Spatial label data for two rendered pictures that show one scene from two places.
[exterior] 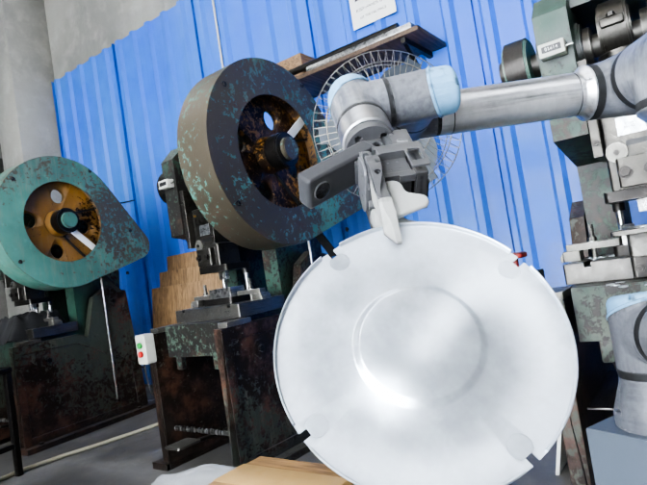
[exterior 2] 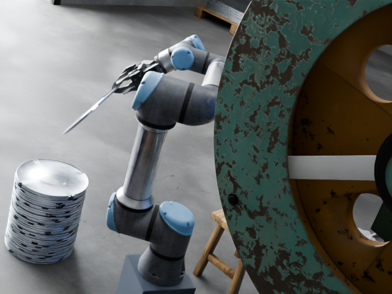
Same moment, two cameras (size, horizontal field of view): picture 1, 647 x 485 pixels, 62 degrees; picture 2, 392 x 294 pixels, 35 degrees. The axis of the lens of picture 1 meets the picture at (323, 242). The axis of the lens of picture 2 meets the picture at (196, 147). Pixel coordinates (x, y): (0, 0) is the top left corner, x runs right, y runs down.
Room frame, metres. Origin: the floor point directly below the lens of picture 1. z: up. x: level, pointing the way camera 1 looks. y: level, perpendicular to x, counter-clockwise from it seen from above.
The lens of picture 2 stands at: (0.94, -2.15, 1.63)
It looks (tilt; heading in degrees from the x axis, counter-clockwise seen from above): 24 degrees down; 90
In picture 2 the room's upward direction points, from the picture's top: 17 degrees clockwise
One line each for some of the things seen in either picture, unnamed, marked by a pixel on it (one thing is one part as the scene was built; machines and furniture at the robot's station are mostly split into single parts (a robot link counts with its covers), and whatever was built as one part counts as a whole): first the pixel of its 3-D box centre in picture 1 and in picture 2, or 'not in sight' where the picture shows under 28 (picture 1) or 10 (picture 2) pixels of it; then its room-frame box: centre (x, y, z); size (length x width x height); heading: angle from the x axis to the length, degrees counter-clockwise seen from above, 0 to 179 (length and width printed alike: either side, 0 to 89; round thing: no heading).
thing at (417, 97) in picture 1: (418, 99); (188, 58); (0.83, -0.18, 1.04); 0.11 x 0.11 x 0.08; 0
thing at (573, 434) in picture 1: (581, 334); not in sight; (1.82, -0.80, 0.45); 0.92 x 0.12 x 0.90; 145
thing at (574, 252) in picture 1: (589, 242); not in sight; (1.65, -0.80, 0.76); 0.17 x 0.06 x 0.10; 55
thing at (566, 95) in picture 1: (522, 102); (214, 87); (0.94, -0.38, 1.04); 0.49 x 0.11 x 0.12; 90
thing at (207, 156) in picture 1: (276, 262); not in sight; (2.85, 0.26, 0.87); 1.53 x 0.99 x 1.74; 143
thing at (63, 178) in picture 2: not in sight; (52, 177); (0.42, 0.02, 0.33); 0.29 x 0.29 x 0.01
